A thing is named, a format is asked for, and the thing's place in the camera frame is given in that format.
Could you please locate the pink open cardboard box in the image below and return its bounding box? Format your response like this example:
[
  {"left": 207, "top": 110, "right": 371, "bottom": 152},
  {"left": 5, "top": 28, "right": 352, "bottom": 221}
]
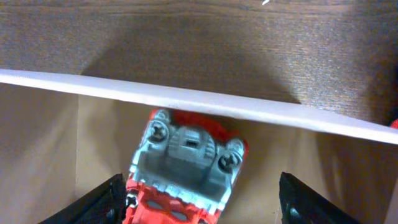
[{"left": 1, "top": 70, "right": 397, "bottom": 223}]

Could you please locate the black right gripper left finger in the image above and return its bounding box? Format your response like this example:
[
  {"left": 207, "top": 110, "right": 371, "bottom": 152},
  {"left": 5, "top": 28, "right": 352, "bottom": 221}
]
[{"left": 40, "top": 174, "right": 126, "bottom": 224}]

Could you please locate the red toy car grey top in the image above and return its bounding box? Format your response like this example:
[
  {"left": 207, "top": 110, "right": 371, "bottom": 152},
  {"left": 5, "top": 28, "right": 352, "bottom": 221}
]
[{"left": 123, "top": 108, "right": 248, "bottom": 224}]

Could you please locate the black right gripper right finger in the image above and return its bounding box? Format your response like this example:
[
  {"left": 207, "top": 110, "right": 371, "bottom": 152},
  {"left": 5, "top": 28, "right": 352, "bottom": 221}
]
[{"left": 279, "top": 172, "right": 359, "bottom": 224}]

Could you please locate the small red toy truck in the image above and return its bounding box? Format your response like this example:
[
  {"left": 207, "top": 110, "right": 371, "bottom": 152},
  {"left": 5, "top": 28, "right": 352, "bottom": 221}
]
[{"left": 390, "top": 119, "right": 398, "bottom": 129}]

